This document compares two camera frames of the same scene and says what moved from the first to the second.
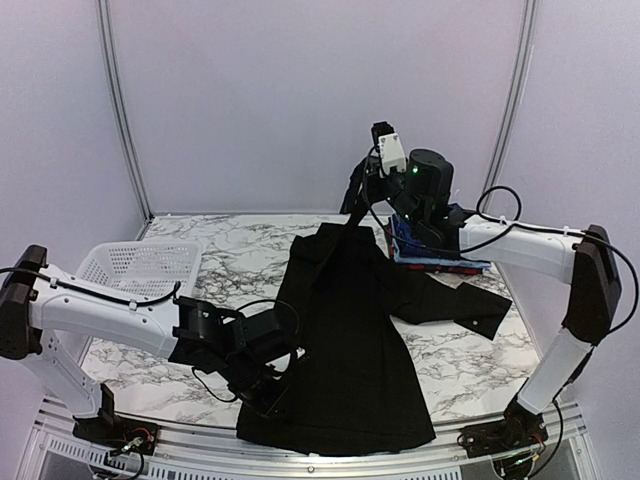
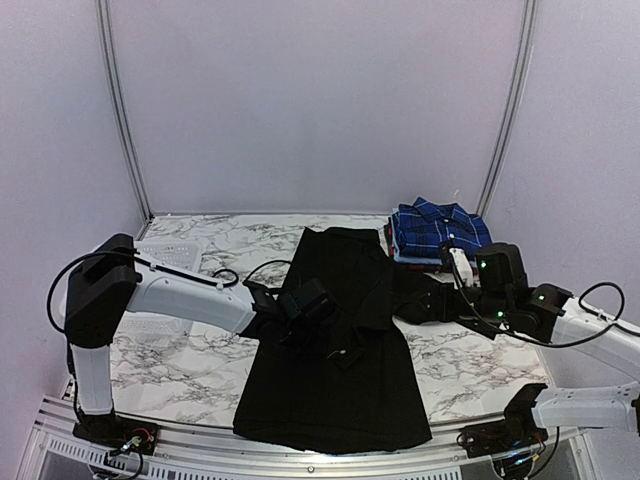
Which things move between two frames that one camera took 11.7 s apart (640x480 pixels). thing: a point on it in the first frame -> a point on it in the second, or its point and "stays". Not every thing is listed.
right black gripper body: (404, 201) -> (494, 305)
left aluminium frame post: (102, 12) stays
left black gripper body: (242, 379) -> (302, 342)
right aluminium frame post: (512, 123) stays
